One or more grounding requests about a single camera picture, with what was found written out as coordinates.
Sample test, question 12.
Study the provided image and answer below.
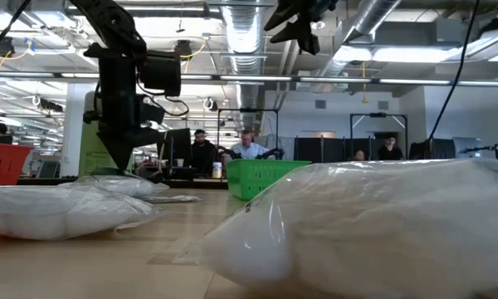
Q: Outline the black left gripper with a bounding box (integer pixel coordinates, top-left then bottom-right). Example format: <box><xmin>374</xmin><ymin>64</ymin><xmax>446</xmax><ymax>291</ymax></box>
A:
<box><xmin>82</xmin><ymin>41</ymin><xmax>167</xmax><ymax>171</ymax></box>

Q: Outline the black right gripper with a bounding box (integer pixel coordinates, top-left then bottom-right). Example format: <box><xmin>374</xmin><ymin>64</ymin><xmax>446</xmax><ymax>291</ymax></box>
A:
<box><xmin>263</xmin><ymin>0</ymin><xmax>340</xmax><ymax>56</ymax></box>

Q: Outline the dark comb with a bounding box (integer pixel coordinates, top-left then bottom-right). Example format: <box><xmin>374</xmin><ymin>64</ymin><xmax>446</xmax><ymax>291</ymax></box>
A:
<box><xmin>140</xmin><ymin>194</ymin><xmax>203</xmax><ymax>205</ymax></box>

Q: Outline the green plastic basket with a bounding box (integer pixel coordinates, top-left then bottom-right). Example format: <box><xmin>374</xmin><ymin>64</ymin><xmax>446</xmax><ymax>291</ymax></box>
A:
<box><xmin>225</xmin><ymin>159</ymin><xmax>313</xmax><ymax>202</ymax></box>

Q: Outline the black jointed arm stand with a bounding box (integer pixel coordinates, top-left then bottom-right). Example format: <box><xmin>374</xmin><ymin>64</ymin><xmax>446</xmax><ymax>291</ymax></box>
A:
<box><xmin>459</xmin><ymin>143</ymin><xmax>498</xmax><ymax>161</ymax></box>

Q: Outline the black background monitor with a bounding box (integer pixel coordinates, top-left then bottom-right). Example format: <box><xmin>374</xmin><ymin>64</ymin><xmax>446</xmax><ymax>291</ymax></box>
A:
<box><xmin>156</xmin><ymin>127</ymin><xmax>193</xmax><ymax>168</ymax></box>

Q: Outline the green disinfecting wipes canister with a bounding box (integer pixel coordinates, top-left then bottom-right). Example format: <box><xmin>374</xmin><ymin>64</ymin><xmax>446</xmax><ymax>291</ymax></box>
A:
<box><xmin>77</xmin><ymin>91</ymin><xmax>136</xmax><ymax>179</ymax></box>

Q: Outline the long horizontal light bar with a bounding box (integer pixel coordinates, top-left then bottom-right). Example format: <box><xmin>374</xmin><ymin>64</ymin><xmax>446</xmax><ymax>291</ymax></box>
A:
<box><xmin>0</xmin><ymin>70</ymin><xmax>498</xmax><ymax>87</ymax></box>

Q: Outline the black partition panel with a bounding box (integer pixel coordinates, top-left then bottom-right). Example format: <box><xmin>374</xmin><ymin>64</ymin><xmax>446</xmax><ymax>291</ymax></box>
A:
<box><xmin>408</xmin><ymin>139</ymin><xmax>456</xmax><ymax>161</ymax></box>
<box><xmin>293</xmin><ymin>136</ymin><xmax>408</xmax><ymax>164</ymax></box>

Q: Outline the red plastic basket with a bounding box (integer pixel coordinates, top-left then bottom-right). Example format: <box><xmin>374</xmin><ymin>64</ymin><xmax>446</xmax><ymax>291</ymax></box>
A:
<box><xmin>0</xmin><ymin>140</ymin><xmax>35</xmax><ymax>187</ymax></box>

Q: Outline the grey background monitor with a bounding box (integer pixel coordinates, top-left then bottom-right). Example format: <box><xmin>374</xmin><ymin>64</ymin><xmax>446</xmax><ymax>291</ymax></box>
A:
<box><xmin>452</xmin><ymin>136</ymin><xmax>482</xmax><ymax>159</ymax></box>

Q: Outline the silver ribbed ceiling duct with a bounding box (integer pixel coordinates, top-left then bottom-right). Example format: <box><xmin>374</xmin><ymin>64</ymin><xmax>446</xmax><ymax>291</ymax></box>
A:
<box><xmin>220</xmin><ymin>0</ymin><xmax>271</xmax><ymax>130</ymax></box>
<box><xmin>315</xmin><ymin>0</ymin><xmax>403</xmax><ymax>91</ymax></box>

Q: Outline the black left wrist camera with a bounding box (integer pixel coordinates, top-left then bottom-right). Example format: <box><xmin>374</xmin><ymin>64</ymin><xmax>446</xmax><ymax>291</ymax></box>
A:
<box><xmin>139</xmin><ymin>49</ymin><xmax>183</xmax><ymax>98</ymax></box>

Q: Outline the black aluminium table frame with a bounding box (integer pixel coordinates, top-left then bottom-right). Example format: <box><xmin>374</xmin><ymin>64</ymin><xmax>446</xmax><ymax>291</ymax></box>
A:
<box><xmin>16</xmin><ymin>176</ymin><xmax>230</xmax><ymax>191</ymax></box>

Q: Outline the black background rig frame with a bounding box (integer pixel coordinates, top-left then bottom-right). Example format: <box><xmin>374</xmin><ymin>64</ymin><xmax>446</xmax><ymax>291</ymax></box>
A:
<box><xmin>217</xmin><ymin>107</ymin><xmax>280</xmax><ymax>161</ymax></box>
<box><xmin>349</xmin><ymin>111</ymin><xmax>409</xmax><ymax>161</ymax></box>

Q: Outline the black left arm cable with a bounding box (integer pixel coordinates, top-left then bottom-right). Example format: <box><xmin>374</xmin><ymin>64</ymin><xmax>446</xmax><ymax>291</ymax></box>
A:
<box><xmin>0</xmin><ymin>0</ymin><xmax>32</xmax><ymax>57</ymax></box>

